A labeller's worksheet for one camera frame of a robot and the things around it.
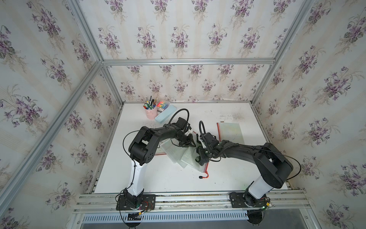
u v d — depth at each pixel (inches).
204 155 31.5
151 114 41.0
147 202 28.4
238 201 28.8
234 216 27.6
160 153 35.6
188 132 35.7
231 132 40.7
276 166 17.9
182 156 33.9
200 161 33.4
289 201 29.5
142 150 21.2
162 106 46.3
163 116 43.1
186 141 33.7
